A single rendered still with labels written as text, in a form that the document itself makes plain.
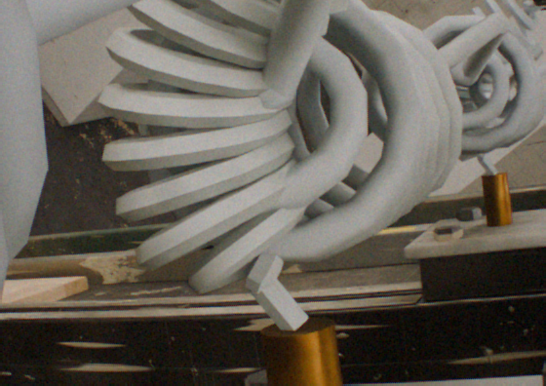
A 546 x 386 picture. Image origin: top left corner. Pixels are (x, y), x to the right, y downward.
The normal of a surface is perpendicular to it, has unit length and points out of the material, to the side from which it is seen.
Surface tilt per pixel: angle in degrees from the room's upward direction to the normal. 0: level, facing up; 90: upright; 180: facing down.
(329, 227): 72
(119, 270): 90
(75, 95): 90
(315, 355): 53
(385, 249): 90
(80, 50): 90
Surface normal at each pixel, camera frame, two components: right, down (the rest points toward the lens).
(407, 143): 0.13, -0.11
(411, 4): -0.33, 0.17
